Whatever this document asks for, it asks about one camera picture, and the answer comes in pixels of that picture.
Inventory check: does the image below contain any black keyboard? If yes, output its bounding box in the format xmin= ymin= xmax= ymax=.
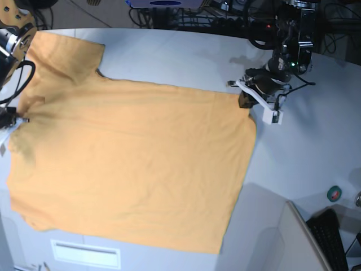
xmin=306 ymin=208 xmax=349 ymax=271

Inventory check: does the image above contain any white partition panel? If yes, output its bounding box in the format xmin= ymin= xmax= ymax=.
xmin=279 ymin=201 xmax=332 ymax=270

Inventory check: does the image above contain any orange t-shirt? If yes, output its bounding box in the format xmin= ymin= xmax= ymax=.
xmin=6 ymin=32 xmax=256 ymax=254

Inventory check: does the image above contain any metal knob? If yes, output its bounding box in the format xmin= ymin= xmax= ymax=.
xmin=355 ymin=192 xmax=361 ymax=207

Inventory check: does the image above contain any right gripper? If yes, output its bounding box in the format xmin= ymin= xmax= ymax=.
xmin=0 ymin=107 xmax=17 ymax=129

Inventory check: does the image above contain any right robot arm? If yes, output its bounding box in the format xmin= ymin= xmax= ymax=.
xmin=1 ymin=1 xmax=37 ymax=129

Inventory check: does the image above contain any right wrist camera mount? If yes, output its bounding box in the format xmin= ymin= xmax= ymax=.
xmin=1 ymin=117 xmax=29 ymax=157

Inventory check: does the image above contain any white recessed table tray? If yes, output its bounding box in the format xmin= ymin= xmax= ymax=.
xmin=50 ymin=239 xmax=121 ymax=270

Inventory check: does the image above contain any green tape roll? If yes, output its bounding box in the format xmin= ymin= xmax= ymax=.
xmin=327 ymin=185 xmax=342 ymax=202

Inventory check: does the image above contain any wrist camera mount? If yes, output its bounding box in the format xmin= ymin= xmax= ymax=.
xmin=1 ymin=117 xmax=29 ymax=157
xmin=227 ymin=77 xmax=290 ymax=125

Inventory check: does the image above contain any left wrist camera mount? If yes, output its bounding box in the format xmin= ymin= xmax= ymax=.
xmin=227 ymin=77 xmax=290 ymax=125

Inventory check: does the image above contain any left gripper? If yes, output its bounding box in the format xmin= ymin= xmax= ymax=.
xmin=238 ymin=63 xmax=291 ymax=109

